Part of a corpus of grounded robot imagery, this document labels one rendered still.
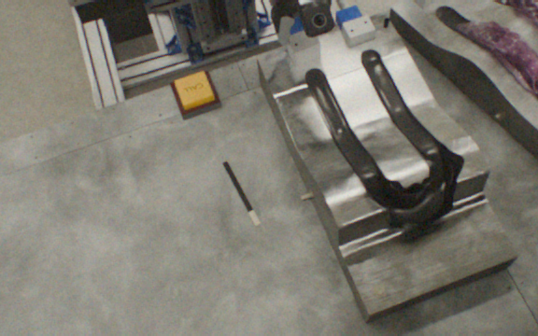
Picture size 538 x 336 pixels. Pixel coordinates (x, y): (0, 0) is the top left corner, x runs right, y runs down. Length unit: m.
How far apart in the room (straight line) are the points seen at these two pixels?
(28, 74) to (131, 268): 1.42
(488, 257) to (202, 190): 0.50
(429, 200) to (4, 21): 1.92
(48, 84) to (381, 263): 1.62
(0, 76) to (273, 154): 1.49
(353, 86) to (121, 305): 0.55
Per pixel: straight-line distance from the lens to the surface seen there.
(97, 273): 1.17
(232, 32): 1.91
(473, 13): 1.33
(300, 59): 1.17
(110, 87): 2.04
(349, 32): 1.20
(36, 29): 2.57
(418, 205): 1.09
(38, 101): 2.39
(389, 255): 1.07
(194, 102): 1.23
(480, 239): 1.10
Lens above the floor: 1.87
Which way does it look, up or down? 64 degrees down
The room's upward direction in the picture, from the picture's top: 7 degrees counter-clockwise
